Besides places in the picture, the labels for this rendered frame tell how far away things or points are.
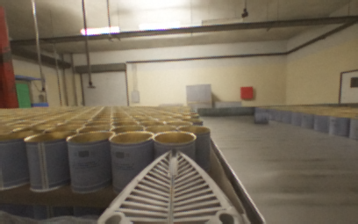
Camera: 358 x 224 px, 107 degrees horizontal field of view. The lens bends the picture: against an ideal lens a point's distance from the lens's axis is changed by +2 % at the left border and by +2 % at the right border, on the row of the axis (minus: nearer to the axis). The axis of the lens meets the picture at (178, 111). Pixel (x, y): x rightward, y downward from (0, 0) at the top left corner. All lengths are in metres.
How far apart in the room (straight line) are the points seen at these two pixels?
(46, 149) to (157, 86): 9.33
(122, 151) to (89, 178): 0.07
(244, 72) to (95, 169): 10.07
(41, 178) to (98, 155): 0.09
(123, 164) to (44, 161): 0.12
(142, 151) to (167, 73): 9.36
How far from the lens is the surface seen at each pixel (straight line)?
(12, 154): 0.34
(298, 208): 0.31
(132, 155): 0.21
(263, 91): 10.59
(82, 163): 0.25
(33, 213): 0.38
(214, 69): 9.66
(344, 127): 0.84
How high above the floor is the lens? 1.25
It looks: 5 degrees down
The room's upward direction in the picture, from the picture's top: 2 degrees counter-clockwise
